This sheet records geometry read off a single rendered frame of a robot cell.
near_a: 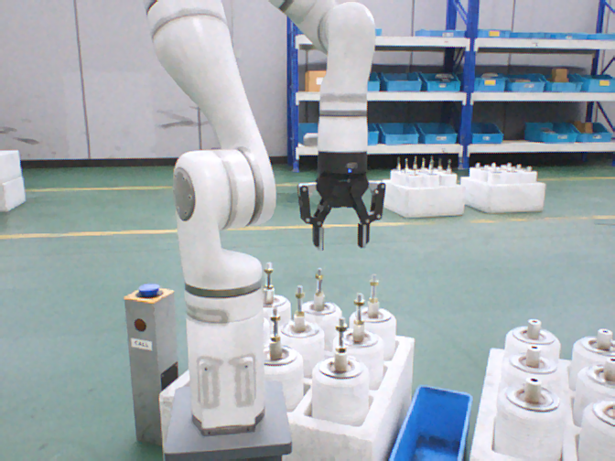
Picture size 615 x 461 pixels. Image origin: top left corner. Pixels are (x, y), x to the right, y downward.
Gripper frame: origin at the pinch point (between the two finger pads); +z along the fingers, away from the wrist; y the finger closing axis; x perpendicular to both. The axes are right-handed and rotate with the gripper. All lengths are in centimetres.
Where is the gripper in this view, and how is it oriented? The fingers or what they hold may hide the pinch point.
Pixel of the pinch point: (340, 240)
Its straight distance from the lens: 84.1
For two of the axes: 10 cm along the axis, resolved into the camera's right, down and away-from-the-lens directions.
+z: 0.0, 9.7, 2.3
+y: 9.7, -0.5, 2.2
